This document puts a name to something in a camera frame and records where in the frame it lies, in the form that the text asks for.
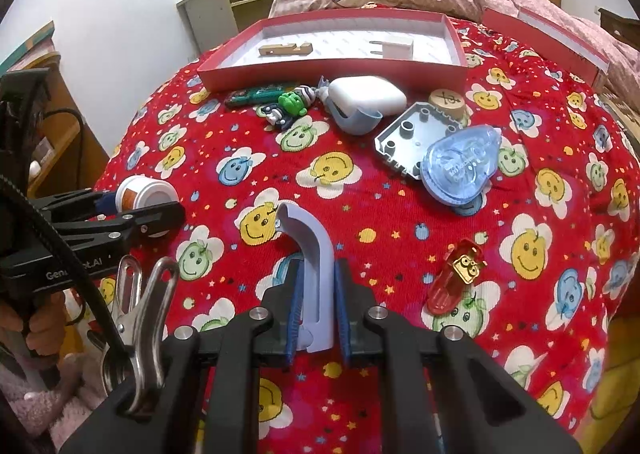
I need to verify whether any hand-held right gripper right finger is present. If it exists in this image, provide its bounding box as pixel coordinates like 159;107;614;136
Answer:
334;258;583;454

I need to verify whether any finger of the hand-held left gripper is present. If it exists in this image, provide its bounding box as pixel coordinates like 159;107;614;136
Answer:
35;188;119;223
10;201;187;291

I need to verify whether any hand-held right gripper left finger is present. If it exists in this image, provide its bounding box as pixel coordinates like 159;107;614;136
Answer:
60;258;302;454

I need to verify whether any small white jar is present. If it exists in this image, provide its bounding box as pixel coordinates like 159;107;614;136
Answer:
115;175;180;239

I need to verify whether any lavender plastic hook piece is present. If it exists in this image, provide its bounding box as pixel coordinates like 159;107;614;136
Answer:
275;201;335;354

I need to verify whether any green and black toy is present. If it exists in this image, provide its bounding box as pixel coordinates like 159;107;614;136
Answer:
224;84;284;110

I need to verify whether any grey transparent hexagonal plate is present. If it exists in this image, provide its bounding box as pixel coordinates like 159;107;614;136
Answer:
373;103;467;181

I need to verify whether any blue transparent tape dispenser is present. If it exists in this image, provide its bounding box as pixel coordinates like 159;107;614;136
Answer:
419;124;504;208

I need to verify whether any white earbud case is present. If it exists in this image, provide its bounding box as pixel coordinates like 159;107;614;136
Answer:
327;76;407;116

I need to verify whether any red cardboard box tray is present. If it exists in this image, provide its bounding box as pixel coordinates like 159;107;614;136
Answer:
197;12;469;93

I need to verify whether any person's left hand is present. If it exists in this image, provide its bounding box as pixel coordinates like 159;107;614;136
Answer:
21;290;70;359

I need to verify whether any wooden desk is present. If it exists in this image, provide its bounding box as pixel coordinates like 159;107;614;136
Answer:
0;22;112;200

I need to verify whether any red smiley printed blanket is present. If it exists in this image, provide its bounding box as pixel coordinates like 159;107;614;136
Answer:
92;9;640;454

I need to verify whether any metal spring clip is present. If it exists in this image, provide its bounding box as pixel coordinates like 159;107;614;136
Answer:
100;255;181;416

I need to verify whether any red and gold toy car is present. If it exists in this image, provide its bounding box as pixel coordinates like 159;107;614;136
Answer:
426;237;489;316

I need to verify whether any black and white figure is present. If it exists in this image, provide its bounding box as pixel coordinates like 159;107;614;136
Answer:
259;103;297;131

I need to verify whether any grey-green shelf unit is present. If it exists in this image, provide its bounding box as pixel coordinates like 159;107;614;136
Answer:
177;0;284;56

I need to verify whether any wooden block stand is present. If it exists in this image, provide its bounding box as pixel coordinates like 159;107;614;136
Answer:
258;41;315;57

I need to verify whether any round wooden chess piece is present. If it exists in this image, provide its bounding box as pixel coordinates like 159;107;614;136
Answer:
428;88;469;123

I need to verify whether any white charger plug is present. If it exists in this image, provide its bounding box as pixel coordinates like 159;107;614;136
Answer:
369;36;416;58

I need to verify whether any yellow printed sheet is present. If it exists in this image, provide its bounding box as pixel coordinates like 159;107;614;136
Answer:
582;309;640;454

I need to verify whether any red cardboard box lid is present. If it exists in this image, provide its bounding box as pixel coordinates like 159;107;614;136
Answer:
481;6;614;86

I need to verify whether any dark wooden furniture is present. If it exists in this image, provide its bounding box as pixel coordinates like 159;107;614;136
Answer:
597;7;640;51

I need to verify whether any black cable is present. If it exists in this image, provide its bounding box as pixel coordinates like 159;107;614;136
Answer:
0;107;137;387

